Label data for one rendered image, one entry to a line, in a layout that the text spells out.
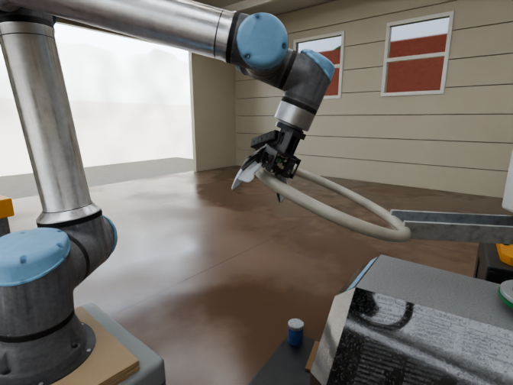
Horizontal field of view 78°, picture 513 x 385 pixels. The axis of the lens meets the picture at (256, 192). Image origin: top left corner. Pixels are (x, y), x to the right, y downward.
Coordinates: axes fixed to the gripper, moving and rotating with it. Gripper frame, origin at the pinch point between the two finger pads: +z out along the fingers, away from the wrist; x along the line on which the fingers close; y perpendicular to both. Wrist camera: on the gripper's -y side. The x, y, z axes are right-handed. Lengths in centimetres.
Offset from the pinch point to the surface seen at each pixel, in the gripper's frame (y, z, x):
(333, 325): 5, 38, 48
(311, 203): 16.1, -6.5, 4.7
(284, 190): 10.0, -6.1, 0.6
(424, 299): 18, 14, 64
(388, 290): 9, 18, 59
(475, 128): -305, -142, 561
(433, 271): 6, 10, 84
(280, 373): -33, 107, 81
